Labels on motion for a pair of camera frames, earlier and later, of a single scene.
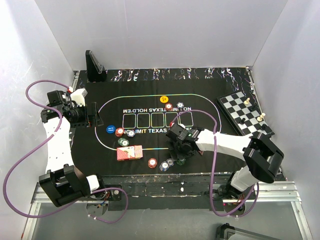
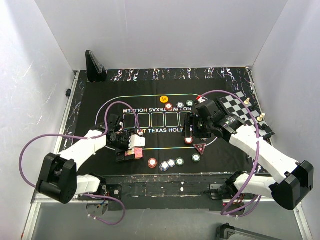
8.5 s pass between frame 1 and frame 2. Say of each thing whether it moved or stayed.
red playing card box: stayed
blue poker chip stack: stayed
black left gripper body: moved
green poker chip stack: stayed
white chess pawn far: stayed
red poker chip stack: stayed
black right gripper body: moved
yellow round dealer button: stayed
